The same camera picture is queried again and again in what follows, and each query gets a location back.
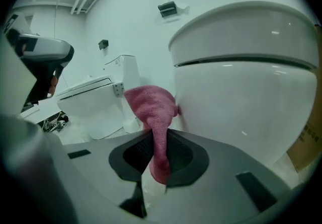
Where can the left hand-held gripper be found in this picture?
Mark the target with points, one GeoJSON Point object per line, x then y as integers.
{"type": "Point", "coordinates": [42, 69]}

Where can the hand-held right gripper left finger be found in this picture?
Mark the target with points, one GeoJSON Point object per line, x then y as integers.
{"type": "Point", "coordinates": [135, 152]}

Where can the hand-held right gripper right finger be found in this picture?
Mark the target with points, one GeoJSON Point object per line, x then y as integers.
{"type": "Point", "coordinates": [183, 155]}

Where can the pink cloth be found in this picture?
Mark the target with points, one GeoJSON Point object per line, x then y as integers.
{"type": "Point", "coordinates": [156, 112]}

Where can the white oval flat-lid toilet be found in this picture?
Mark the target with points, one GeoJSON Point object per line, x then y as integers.
{"type": "Point", "coordinates": [239, 87]}

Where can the white toilet with square tank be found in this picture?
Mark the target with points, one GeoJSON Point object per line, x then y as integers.
{"type": "Point", "coordinates": [95, 102]}

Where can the person's left hand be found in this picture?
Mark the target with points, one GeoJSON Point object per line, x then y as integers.
{"type": "Point", "coordinates": [53, 85]}

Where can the large cardboard box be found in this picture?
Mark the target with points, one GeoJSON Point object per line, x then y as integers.
{"type": "Point", "coordinates": [308, 142]}

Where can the small black wall holder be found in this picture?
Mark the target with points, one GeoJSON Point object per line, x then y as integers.
{"type": "Point", "coordinates": [103, 44]}

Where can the grey metal bracket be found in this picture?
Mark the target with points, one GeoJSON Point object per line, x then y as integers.
{"type": "Point", "coordinates": [118, 89]}

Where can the black wall paper holder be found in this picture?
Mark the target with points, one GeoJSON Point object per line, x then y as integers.
{"type": "Point", "coordinates": [166, 9]}

